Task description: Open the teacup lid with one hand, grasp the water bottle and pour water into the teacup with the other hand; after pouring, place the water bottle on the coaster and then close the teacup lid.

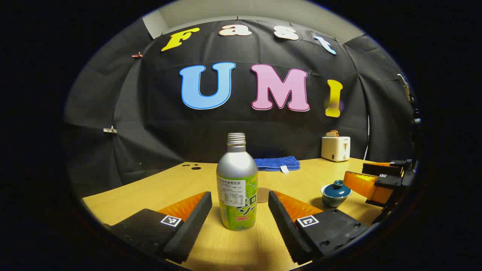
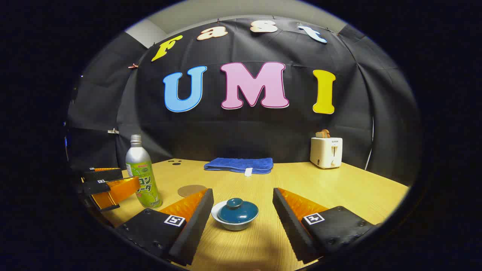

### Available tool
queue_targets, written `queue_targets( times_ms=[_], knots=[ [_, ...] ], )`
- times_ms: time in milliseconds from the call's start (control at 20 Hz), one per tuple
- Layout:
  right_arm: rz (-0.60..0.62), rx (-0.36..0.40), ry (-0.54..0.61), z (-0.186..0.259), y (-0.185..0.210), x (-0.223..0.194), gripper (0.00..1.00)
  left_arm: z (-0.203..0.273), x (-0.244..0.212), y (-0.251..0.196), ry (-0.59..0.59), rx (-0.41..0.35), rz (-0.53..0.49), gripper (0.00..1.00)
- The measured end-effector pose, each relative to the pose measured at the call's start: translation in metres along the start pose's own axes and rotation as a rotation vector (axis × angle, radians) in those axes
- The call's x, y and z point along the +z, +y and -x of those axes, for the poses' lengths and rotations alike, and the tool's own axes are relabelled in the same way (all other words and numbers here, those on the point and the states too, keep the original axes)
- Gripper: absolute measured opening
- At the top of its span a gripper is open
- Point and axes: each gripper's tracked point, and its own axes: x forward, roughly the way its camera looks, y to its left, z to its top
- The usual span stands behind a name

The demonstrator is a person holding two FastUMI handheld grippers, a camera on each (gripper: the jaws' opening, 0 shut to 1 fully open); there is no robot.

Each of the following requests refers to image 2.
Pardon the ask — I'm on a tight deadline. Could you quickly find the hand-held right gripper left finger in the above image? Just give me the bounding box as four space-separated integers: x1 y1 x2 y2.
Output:
115 188 214 266

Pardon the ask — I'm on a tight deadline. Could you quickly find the round brown cork coaster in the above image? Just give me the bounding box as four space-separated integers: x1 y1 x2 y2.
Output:
177 184 207 198

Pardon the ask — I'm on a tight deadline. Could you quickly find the dark teal teacup lid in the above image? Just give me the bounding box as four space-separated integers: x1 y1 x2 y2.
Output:
217 198 259 224

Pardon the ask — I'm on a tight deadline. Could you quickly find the silver green-label water bottle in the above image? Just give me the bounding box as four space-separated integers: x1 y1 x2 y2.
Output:
125 134 163 210

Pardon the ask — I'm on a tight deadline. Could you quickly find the white teacup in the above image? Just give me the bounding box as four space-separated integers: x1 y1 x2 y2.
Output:
211 201 259 231

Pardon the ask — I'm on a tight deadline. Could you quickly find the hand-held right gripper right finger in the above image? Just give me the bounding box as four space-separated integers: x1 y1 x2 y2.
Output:
273 187 381 264

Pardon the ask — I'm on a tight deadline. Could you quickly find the cream white toaster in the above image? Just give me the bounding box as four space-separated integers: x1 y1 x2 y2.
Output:
310 137 343 169

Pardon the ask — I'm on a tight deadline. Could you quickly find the black backdrop cloth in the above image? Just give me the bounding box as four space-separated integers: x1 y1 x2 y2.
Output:
66 17 421 187

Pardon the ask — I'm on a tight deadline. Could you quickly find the folded blue towel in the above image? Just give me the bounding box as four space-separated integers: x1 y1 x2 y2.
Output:
204 157 274 175

